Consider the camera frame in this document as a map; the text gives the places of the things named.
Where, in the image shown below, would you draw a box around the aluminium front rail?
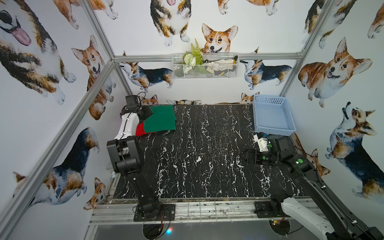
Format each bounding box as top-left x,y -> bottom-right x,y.
89,199 -> 291,226

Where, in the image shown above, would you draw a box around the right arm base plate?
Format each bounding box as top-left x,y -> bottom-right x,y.
254,200 -> 285,218

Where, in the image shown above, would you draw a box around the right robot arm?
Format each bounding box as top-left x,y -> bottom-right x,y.
240,135 -> 384,240

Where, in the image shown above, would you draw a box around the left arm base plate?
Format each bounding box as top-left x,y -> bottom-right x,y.
134,203 -> 176,222

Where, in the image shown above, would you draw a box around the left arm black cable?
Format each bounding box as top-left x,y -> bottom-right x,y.
131,91 -> 175,240

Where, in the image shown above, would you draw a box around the aluminium frame left bar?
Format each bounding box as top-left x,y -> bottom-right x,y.
1,60 -> 115,239

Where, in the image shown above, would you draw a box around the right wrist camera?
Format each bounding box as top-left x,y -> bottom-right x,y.
253,135 -> 269,152

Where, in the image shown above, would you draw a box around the white wire wall basket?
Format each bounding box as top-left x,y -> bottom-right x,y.
172,53 -> 240,80

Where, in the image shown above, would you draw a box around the green t-shirt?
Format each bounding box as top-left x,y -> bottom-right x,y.
144,105 -> 176,133

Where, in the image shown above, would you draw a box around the folded red t-shirt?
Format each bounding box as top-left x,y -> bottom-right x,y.
135,122 -> 147,137

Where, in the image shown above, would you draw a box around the aluminium frame back bar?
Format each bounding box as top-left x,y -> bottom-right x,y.
114,53 -> 304,63

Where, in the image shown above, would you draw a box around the aluminium frame bar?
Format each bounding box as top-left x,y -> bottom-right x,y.
114,53 -> 304,63
1,60 -> 115,239

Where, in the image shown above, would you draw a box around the cream cloth items in basket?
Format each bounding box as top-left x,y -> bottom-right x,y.
204,56 -> 238,76

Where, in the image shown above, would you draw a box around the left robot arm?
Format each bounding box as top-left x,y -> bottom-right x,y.
107,95 -> 162,220

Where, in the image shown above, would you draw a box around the light blue plastic basket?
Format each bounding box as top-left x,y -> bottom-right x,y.
253,94 -> 296,137

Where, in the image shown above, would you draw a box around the green fern plant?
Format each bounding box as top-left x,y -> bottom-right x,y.
183,40 -> 204,74

